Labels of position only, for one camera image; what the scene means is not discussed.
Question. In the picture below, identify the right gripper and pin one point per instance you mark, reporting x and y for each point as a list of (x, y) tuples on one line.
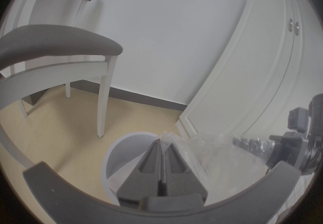
[(287, 147)]

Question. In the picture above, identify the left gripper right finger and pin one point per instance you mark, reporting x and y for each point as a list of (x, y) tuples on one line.
[(180, 177)]

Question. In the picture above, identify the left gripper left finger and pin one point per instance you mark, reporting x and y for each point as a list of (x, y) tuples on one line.
[(146, 175)]

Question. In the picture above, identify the white chair with grey seat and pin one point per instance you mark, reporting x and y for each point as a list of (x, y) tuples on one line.
[(55, 41)]

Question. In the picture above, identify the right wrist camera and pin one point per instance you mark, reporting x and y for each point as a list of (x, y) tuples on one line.
[(299, 119)]

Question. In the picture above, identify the white trash bin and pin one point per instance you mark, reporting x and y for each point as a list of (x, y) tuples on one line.
[(126, 149)]

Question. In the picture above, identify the clear plastic bag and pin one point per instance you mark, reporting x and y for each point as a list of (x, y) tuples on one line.
[(214, 152)]

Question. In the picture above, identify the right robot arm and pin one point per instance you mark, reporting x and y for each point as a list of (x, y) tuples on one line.
[(316, 117)]

